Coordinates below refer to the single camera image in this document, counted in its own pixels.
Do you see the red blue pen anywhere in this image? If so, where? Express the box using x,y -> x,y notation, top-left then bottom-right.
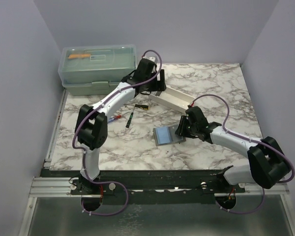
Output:
108,115 -> 122,123

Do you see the beige card holder wallet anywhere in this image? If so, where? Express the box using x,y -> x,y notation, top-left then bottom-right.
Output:
153,124 -> 186,147

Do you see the orange item inside box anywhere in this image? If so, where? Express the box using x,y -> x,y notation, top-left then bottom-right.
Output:
68,54 -> 91,59

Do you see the aluminium rail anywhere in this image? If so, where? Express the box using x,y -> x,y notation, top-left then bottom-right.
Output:
29,177 -> 73,197

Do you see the white rectangular card tray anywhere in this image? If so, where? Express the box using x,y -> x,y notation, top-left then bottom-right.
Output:
148,87 -> 195,114

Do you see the green plastic storage box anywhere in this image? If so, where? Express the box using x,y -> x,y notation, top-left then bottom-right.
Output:
58,45 -> 137,96

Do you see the black yellow marker pen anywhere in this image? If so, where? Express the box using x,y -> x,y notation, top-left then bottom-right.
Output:
126,104 -> 149,110

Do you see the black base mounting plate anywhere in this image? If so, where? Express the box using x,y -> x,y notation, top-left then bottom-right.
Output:
41,170 -> 250,208

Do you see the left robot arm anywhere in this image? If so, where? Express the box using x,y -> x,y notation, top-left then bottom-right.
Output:
72,58 -> 166,194

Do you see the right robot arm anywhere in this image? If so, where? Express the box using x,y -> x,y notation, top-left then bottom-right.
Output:
175,106 -> 293,193

